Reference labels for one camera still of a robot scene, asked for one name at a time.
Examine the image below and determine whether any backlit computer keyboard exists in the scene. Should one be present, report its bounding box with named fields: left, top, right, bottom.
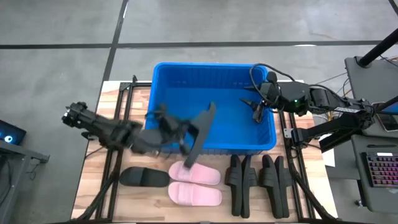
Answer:
left=361, top=151, right=398, bottom=189

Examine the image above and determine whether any dark screen with glowing ring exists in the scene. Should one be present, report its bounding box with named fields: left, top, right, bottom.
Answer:
left=0, top=119, right=27, bottom=146

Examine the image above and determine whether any black aluminium frame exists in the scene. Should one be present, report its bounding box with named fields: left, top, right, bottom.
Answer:
left=278, top=110, right=338, bottom=223
left=72, top=74, right=156, bottom=223

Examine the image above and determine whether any pink slide sandal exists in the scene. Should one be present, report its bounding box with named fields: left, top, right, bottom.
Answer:
left=167, top=181, right=223, bottom=207
left=168, top=160, right=222, bottom=186

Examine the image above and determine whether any blue plastic bin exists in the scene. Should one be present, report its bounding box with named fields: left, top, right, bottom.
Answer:
left=144, top=62, right=278, bottom=156

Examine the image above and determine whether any black tripod pole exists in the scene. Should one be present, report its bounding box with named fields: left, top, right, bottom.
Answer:
left=371, top=95, right=398, bottom=114
left=356, top=27, right=398, bottom=68

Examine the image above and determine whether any black slide sandal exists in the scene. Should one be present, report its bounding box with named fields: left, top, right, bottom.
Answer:
left=259, top=154, right=283, bottom=220
left=119, top=166, right=171, bottom=189
left=241, top=154, right=259, bottom=219
left=224, top=154, right=244, bottom=217
left=183, top=101, right=217, bottom=169
left=274, top=155, right=295, bottom=218

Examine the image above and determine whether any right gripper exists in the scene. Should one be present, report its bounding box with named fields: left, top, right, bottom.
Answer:
left=239, top=80, right=282, bottom=124

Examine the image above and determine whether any grey metal stand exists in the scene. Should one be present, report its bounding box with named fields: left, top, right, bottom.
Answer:
left=0, top=139, right=50, bottom=224

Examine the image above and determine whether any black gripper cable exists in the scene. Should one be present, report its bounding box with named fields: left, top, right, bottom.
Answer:
left=248, top=63, right=296, bottom=103

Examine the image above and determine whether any white smartphone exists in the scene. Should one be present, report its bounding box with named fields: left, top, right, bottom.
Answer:
left=376, top=112, right=398, bottom=133

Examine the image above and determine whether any white paper sheet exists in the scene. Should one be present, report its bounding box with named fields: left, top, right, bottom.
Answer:
left=317, top=133, right=336, bottom=168

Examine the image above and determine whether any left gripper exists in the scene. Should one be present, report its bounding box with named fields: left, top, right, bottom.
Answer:
left=148, top=104, right=197, bottom=156

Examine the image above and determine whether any grey desk top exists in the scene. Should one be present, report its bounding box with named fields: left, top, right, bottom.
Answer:
left=344, top=55, right=398, bottom=138

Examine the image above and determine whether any grey keyboard desk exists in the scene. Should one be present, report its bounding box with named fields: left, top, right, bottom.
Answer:
left=350, top=134, right=398, bottom=215

